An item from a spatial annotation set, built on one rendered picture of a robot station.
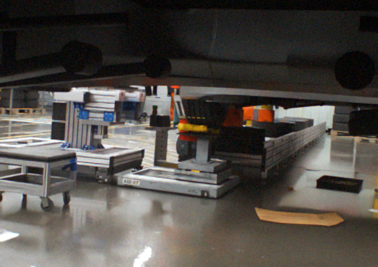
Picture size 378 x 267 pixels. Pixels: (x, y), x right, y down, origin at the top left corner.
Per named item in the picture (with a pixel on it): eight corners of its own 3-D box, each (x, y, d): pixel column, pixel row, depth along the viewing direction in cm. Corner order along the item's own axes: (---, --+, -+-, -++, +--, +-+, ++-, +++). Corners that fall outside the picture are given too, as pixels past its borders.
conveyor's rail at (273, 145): (266, 167, 460) (268, 143, 459) (260, 166, 462) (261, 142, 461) (296, 148, 695) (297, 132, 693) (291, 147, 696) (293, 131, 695)
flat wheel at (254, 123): (303, 139, 746) (304, 123, 745) (264, 137, 722) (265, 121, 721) (279, 135, 808) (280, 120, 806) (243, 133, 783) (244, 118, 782)
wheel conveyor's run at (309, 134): (302, 154, 794) (304, 129, 792) (248, 148, 820) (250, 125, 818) (325, 134, 1441) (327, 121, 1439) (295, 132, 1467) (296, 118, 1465)
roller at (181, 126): (209, 132, 401) (209, 126, 400) (174, 130, 410) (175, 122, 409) (211, 132, 406) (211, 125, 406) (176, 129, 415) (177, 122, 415)
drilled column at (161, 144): (162, 172, 496) (165, 130, 494) (152, 171, 499) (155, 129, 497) (165, 171, 505) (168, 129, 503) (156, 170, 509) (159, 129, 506)
